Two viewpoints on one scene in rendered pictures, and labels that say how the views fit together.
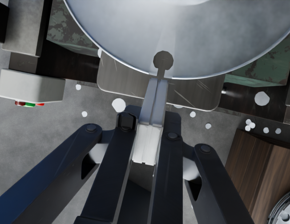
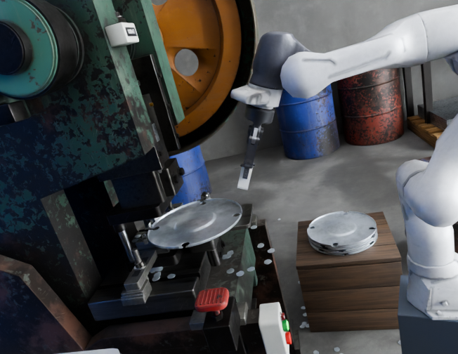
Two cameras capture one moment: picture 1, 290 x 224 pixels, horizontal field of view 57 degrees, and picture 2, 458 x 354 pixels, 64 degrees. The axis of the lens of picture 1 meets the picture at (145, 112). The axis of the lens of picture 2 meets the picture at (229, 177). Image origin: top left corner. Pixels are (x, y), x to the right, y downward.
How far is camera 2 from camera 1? 0.98 m
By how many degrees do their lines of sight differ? 74
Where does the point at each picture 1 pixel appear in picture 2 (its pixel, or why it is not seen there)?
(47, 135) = not seen: outside the picture
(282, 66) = not seen: hidden behind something
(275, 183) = (320, 258)
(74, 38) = (233, 286)
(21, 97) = (276, 307)
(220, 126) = (313, 343)
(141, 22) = (223, 221)
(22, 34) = not seen: hidden behind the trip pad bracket
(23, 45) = (240, 307)
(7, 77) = (263, 317)
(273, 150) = (299, 265)
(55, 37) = (233, 293)
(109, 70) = (241, 223)
